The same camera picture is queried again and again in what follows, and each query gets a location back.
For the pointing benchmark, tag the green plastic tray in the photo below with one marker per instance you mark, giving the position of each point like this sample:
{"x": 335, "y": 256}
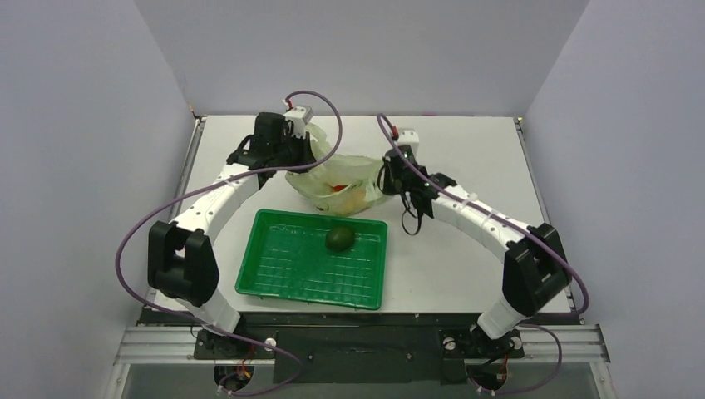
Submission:
{"x": 286, "y": 258}

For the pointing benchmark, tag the fake avocado half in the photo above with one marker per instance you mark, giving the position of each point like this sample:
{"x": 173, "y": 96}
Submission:
{"x": 340, "y": 238}

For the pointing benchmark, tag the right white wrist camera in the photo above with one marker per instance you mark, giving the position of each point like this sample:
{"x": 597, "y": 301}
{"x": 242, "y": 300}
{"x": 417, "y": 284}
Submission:
{"x": 407, "y": 140}

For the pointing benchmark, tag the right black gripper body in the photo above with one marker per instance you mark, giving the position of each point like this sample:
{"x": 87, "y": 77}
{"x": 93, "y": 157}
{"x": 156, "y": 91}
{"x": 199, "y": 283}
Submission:
{"x": 390, "y": 173}

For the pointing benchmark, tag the yellow fake fruit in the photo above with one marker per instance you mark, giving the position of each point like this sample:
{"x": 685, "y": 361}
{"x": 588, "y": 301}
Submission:
{"x": 352, "y": 202}

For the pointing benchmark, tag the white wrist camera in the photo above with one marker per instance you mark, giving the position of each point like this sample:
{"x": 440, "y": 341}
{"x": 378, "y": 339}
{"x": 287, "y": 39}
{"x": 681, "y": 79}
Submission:
{"x": 297, "y": 119}
{"x": 407, "y": 140}

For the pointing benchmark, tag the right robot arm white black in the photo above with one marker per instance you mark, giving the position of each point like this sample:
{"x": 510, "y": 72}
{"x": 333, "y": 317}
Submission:
{"x": 532, "y": 257}

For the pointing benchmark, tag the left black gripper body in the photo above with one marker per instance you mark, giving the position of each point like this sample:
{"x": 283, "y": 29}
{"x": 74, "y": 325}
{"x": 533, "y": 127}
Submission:
{"x": 293, "y": 151}

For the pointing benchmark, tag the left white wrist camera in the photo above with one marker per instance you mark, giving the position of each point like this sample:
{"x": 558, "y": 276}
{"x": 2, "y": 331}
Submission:
{"x": 297, "y": 119}

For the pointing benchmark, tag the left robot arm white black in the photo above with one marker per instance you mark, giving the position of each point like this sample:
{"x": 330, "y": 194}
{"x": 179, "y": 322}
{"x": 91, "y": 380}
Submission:
{"x": 181, "y": 260}

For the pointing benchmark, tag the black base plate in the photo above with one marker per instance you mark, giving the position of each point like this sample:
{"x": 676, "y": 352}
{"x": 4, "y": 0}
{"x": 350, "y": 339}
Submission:
{"x": 356, "y": 347}

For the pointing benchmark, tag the translucent pale green plastic bag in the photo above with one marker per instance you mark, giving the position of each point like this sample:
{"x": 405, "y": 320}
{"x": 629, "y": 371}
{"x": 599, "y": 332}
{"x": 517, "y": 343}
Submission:
{"x": 356, "y": 171}

